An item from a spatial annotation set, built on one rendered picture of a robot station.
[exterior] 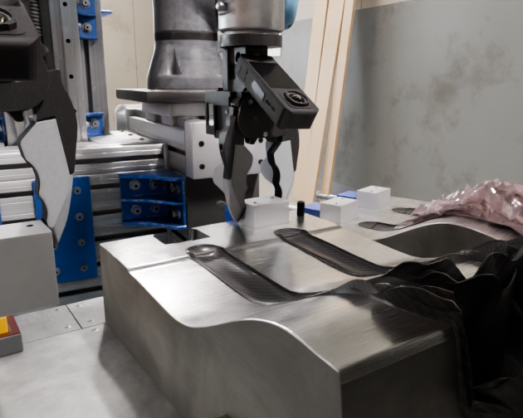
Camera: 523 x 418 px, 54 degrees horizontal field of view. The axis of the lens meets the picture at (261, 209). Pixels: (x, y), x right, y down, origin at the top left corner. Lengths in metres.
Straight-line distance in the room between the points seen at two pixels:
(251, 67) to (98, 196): 0.43
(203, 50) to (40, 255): 0.65
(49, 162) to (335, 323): 0.22
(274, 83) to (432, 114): 3.34
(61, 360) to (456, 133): 3.39
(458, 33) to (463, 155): 0.79
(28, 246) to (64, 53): 0.66
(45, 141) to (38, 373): 0.23
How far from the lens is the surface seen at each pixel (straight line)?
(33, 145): 0.38
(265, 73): 0.57
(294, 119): 0.53
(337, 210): 0.75
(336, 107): 4.20
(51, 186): 0.39
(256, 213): 0.59
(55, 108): 0.38
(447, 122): 3.78
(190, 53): 0.95
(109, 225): 0.93
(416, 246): 0.65
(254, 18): 0.59
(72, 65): 1.00
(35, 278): 0.38
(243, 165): 0.59
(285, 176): 0.63
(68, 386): 0.50
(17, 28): 0.31
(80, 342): 0.57
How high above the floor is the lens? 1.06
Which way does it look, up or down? 14 degrees down
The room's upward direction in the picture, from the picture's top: straight up
